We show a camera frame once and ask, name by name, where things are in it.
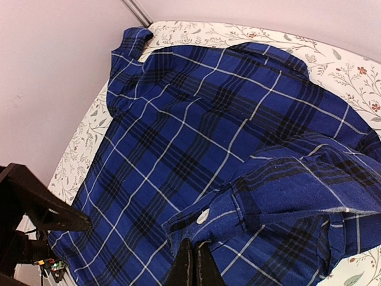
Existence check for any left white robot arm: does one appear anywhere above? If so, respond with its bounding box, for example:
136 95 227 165
1 163 92 285

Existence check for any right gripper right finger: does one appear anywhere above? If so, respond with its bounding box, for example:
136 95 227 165
193 241 223 286

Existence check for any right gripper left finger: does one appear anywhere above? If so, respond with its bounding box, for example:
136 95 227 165
165 238 194 286

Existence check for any blue plaid long sleeve shirt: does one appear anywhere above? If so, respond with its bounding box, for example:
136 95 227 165
49 28 380 285

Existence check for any left aluminium post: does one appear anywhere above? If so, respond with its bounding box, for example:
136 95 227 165
121 0 153 27

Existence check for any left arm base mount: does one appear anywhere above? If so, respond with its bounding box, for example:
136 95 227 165
30 228 67 285

